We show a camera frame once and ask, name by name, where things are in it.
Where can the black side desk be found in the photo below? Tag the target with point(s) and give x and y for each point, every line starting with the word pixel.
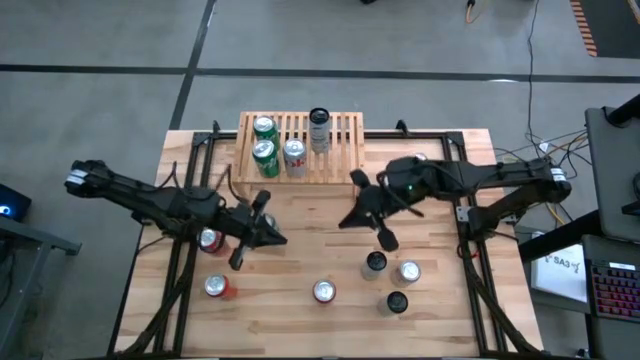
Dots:
pixel 555 237

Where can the black pole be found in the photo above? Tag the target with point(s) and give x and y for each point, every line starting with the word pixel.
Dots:
pixel 625 111

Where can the black computer with blue light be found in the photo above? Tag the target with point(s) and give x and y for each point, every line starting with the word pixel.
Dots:
pixel 12 205

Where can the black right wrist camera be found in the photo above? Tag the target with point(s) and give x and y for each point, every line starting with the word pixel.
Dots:
pixel 407 177

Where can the white power adapter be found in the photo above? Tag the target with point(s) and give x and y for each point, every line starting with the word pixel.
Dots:
pixel 544 146

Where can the white SA3 paper sign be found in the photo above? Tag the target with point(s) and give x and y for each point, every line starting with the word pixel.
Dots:
pixel 560 280

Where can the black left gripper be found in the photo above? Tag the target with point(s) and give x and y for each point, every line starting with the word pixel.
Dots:
pixel 245 225

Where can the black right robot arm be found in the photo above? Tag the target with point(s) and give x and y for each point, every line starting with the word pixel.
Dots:
pixel 490 173

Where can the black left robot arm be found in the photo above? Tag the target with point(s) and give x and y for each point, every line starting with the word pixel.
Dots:
pixel 125 190

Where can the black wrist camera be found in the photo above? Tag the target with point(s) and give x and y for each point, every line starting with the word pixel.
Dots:
pixel 212 212
pixel 407 177

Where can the backlit black keyboard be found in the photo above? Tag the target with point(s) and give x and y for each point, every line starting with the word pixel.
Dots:
pixel 615 295

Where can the wooden slatted shelf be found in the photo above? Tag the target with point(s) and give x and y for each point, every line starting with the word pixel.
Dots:
pixel 320 179

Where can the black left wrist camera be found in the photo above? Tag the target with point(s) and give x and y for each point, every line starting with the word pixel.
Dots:
pixel 212 212

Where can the red Fanta strawberry can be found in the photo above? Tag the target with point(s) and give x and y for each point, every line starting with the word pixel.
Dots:
pixel 212 245
pixel 216 285
pixel 324 291

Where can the black aluminium table frame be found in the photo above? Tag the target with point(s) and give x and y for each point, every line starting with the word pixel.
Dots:
pixel 425 135

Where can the grey side table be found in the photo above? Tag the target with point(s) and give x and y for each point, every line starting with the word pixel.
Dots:
pixel 40 239

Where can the orange striped black mat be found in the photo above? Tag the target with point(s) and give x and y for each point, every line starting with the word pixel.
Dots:
pixel 615 25

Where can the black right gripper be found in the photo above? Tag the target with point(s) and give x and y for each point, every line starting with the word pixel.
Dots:
pixel 382 197

